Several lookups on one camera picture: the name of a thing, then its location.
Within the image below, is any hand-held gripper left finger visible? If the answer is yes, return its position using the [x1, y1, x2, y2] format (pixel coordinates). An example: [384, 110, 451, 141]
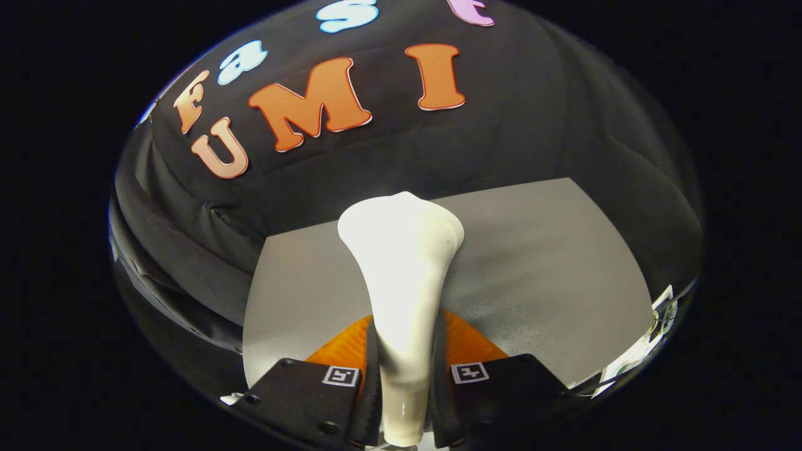
[241, 315, 383, 449]

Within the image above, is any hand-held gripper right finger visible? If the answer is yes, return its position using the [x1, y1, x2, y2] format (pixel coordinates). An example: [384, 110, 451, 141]
[429, 308, 574, 449]

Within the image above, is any white garment steamer head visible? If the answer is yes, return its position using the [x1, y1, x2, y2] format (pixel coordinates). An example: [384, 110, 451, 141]
[337, 191, 466, 447]

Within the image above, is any white desk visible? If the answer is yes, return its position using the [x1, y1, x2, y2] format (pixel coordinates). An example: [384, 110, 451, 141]
[592, 285, 679, 398]

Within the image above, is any grey cabinet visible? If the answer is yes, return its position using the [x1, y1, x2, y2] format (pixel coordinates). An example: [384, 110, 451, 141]
[242, 177, 654, 392]

